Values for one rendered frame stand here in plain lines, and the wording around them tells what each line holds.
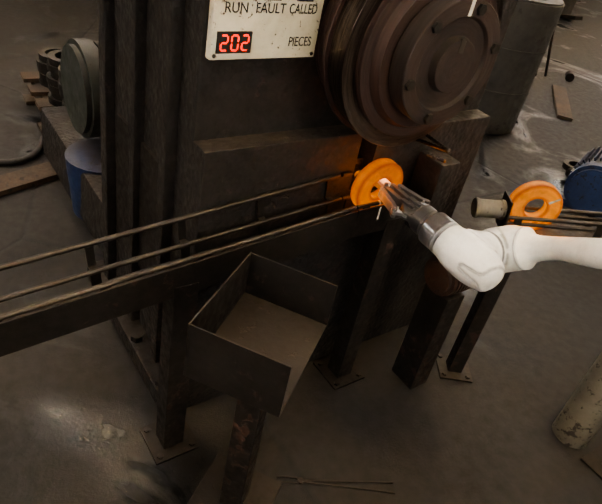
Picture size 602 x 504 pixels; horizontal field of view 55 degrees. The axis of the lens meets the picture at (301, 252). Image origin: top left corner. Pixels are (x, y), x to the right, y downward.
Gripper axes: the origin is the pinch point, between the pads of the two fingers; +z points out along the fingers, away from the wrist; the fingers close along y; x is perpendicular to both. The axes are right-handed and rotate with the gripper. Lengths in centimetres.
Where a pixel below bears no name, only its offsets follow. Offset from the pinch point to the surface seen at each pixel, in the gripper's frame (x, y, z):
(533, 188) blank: 1.2, 43.9, -17.4
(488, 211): -8.4, 35.2, -12.8
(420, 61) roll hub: 36.5, -9.4, -8.5
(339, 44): 35.9, -22.6, 2.4
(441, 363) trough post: -75, 44, -18
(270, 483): -74, -37, -30
